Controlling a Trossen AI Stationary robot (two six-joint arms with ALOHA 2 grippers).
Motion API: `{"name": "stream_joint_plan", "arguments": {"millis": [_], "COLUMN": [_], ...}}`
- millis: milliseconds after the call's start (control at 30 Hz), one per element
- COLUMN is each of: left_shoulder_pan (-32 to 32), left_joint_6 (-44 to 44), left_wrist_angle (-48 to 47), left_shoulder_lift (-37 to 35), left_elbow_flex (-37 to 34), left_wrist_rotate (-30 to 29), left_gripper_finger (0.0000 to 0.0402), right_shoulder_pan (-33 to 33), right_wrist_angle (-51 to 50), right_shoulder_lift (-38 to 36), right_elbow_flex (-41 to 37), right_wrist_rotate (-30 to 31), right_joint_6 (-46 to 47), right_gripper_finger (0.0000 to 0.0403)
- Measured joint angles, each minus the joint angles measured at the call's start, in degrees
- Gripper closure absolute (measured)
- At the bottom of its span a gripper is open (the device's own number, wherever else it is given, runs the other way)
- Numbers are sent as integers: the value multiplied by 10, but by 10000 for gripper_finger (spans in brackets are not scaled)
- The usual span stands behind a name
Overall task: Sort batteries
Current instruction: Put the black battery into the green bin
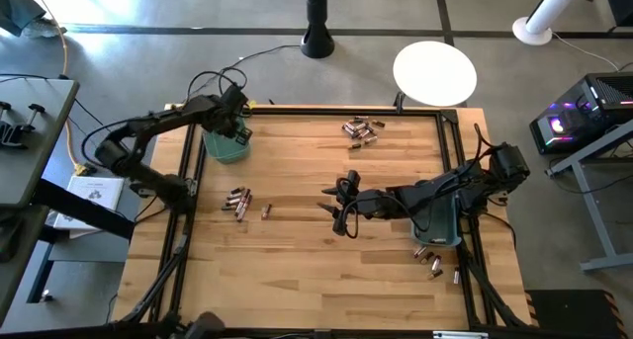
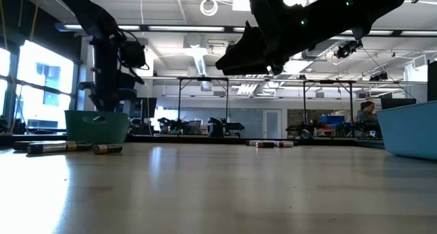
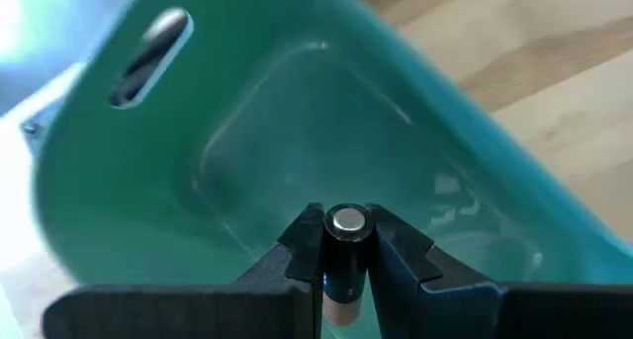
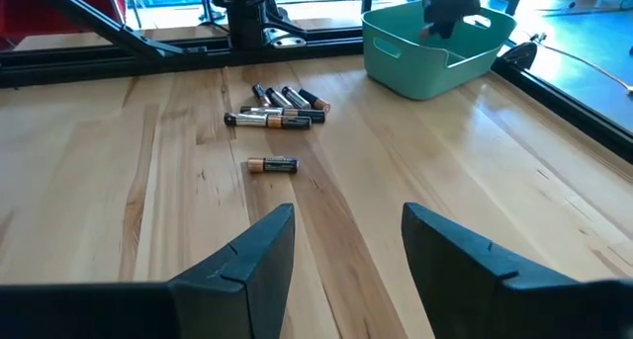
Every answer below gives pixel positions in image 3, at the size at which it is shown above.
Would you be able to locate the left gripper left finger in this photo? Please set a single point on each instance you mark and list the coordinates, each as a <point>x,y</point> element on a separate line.
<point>198,312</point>

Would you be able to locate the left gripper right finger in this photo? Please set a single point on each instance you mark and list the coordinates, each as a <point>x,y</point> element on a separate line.
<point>470,309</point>

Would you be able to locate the copper and black AA battery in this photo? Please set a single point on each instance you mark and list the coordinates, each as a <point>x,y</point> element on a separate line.
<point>346,265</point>

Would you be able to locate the green plastic bin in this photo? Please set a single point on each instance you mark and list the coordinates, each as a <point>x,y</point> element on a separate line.
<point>297,131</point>

